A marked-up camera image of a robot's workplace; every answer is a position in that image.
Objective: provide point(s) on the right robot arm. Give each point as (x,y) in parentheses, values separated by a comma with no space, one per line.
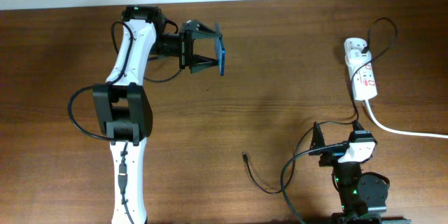
(362,194)

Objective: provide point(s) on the white power strip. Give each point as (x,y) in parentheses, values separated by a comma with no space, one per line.
(364,86)

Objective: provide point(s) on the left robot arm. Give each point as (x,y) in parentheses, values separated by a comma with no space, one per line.
(123,109)

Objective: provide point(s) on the white USB charger plug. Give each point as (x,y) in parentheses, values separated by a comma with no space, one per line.
(354,57)

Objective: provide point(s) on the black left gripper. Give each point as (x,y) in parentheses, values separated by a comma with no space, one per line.
(186,43)

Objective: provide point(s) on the blue Samsung Galaxy smartphone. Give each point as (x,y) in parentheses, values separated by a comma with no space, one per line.
(220,51)

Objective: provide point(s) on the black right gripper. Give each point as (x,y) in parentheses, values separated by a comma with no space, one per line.
(331,155)

